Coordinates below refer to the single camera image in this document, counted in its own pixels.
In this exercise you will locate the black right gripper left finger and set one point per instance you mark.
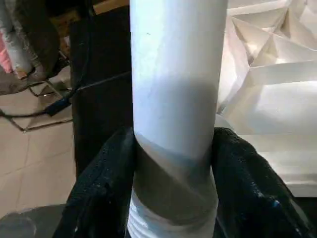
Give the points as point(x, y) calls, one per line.
point(99, 198)

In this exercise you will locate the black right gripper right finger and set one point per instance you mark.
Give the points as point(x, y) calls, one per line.
point(247, 193)

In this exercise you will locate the white plastic table top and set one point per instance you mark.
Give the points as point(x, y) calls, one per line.
point(272, 99)

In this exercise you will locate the white plastic table leg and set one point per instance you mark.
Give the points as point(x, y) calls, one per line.
point(173, 74)

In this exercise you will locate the chrome chair frame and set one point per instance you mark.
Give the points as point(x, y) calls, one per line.
point(49, 85)

